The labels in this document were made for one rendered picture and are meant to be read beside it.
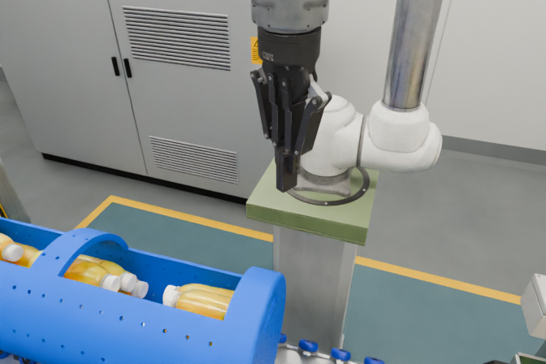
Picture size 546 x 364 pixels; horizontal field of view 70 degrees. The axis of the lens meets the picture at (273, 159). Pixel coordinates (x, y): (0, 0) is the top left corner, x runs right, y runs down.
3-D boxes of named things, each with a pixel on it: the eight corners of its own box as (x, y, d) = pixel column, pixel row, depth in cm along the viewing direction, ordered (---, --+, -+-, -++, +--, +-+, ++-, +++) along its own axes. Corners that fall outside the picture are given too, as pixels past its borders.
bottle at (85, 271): (50, 244, 88) (119, 262, 84) (50, 271, 89) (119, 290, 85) (23, 257, 81) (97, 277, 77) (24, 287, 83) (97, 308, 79)
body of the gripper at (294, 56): (241, 23, 46) (244, 96, 51) (291, 38, 40) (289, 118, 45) (288, 13, 50) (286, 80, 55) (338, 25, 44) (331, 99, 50)
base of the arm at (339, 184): (290, 158, 136) (290, 144, 133) (353, 164, 132) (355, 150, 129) (279, 188, 122) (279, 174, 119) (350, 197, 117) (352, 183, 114)
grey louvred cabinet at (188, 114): (83, 132, 364) (28, -41, 283) (304, 175, 306) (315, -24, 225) (36, 162, 322) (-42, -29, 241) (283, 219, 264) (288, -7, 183)
